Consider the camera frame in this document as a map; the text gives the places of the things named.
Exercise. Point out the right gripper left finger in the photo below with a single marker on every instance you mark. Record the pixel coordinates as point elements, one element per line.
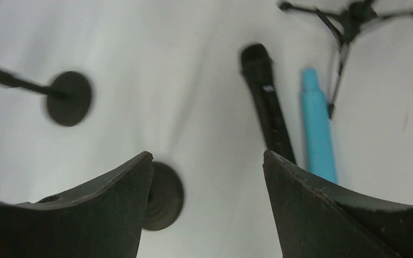
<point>102,217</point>

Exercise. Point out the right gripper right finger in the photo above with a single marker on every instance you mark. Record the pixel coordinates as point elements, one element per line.
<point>317,218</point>

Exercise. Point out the black fork clip stand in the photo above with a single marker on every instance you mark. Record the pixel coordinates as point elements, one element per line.
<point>165,199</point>

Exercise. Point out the black ring clip stand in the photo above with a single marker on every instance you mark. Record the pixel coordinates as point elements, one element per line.
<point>68,98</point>

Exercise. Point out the black microphone orange end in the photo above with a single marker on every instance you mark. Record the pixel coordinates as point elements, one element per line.
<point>257,71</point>

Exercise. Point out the blue microphone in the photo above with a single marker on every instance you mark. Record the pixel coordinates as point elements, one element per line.
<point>318,139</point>

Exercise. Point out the black tripod shock mount stand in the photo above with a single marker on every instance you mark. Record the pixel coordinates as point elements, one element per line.
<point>346,26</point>

